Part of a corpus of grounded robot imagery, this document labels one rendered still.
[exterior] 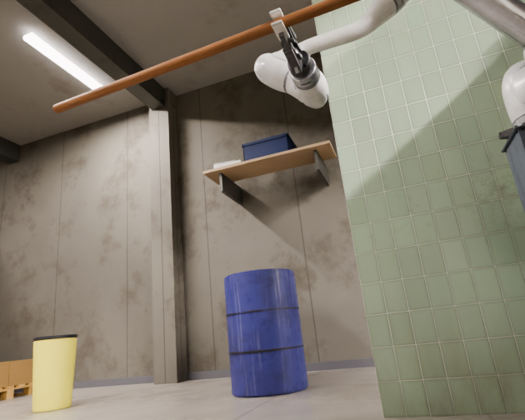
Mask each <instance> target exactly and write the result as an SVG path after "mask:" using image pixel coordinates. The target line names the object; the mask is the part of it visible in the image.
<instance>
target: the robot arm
mask: <svg viewBox="0 0 525 420"><path fill-rule="evenodd" d="M409 1H410V0H373V1H372V4H371V5H370V7H369V9H368V10H367V12H366V13H365V15H364V16H363V17H362V18H361V19H359V20H358V21H356V22H354V23H351V24H349V25H347V26H344V27H340V28H338V29H335V30H332V31H330V32H326V33H324V34H321V35H318V36H316V37H311V38H309V39H307V40H305V41H303V42H300V43H298V42H297V40H296V39H297V35H296V34H295V33H294V31H293V29H292V27H287V28H285V26H284V24H283V21H282V20H278V21H276V22H273V23H271V26H272V29H273V30H274V32H275V33H276V35H277V38H278V39H279V41H280V42H281V45H282V47H283V49H282V50H280V51H278V52H273V53H265V54H263V55H261V56H259V58H258V59H257V60H256V62H255V65H254V71H255V73H256V75H257V78H258V79H259V80H260V81H261V82H262V83H264V84H266V85H267V86H269V87H270V88H273V89H275V90H278V91H279V92H284V93H288V94H290V95H292V96H293V97H295V98H296V99H298V100H299V101H300V102H301V103H304V104H305V105H306V106H308V107H310V108H315V109H317V108H321V107H323V106H324V104H325V103H326V101H327V100H328V98H329V89H328V83H327V80H326V78H325V77H324V76H323V74H322V72H321V71H319V69H318V66H317V64H316V63H315V61H314V60H313V59H312V58H311V57H310V55H311V54H314V53H318V52H321V51H324V50H327V49H329V48H335V47H337V46H341V45H343V44H347V43H351V42H354V41H357V40H358V39H361V38H364V37H366V36H367V35H369V34H370V33H372V32H374V31H375V30H376V29H378V28H379V27H381V26H382V25H383V24H384V23H385V22H387V21H388V20H390V19H391V18H393V17H394V16H395V15H396V14H397V13H399V12H400V11H401V10H402V9H403V8H404V7H405V6H406V4H407V3H408V2H409ZM453 1H454V2H455V3H457V4H459V5H460V6H462V7H463V8H465V9H467V10H468V11H469V12H470V13H472V14H473V15H475V16H476V17H478V18H480V19H481V20H483V21H484V22H485V23H487V24H488V25H490V26H491V27H492V28H494V29H496V30H497V31H499V32H500V33H501V34H503V35H504V36H506V37H507V38H509V39H511V40H512V41H514V42H515V43H516V44H517V45H519V46H520V47H522V48H524V50H523V56H524V60H522V61H520V62H517V63H515V64H513V65H512V66H511V67H510V68H509V69H508V70H507V71H506V73H505V74H504V77H503V80H502V97H503V101H504V104H505V108H506V110H507V114H508V116H509V118H510V120H511V122H512V128H509V129H507V130H505V131H502V132H500V133H499V139H501V140H502V139H509V137H510V135H511V133H512V131H513V129H514V128H515V127H516V126H520V125H523V124H525V3H524V2H522V1H521V0H453ZM269 14H270V16H271V18H272V20H274V19H277V18H280V17H283V13H282V11H281V9H280V8H277V9H275V10H272V11H271V12H269Z"/></svg>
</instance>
